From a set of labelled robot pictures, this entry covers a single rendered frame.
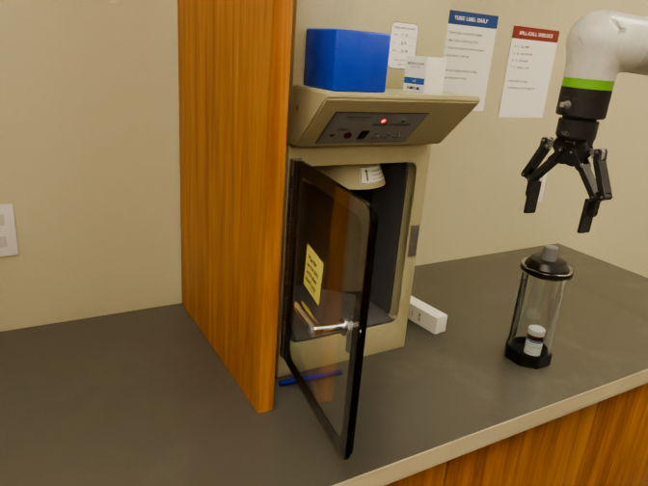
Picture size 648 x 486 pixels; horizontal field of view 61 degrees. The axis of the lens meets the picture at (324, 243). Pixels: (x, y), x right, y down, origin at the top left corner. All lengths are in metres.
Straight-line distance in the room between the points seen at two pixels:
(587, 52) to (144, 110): 0.91
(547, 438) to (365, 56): 0.88
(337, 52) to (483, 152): 1.09
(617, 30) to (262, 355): 0.85
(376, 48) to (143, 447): 0.74
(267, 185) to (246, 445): 0.43
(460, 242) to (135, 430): 1.26
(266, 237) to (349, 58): 0.31
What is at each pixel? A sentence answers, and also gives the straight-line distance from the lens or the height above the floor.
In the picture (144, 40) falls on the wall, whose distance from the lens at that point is 1.32.
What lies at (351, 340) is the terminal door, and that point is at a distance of 0.78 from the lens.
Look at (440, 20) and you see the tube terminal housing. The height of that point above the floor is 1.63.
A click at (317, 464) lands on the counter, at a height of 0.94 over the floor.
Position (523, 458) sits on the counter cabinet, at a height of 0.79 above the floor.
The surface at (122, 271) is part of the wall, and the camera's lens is 1.41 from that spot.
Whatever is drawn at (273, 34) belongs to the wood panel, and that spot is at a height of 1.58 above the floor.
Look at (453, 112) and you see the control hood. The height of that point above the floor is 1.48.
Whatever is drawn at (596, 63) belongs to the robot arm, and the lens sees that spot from 1.17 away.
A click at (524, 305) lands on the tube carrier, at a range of 1.28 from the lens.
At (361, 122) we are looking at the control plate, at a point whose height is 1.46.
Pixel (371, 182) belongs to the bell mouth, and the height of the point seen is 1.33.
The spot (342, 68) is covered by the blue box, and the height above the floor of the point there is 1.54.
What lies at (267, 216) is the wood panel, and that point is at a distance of 0.88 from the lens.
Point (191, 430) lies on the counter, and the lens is 1.02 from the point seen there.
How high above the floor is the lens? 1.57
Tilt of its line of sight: 19 degrees down
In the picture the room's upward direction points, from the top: 4 degrees clockwise
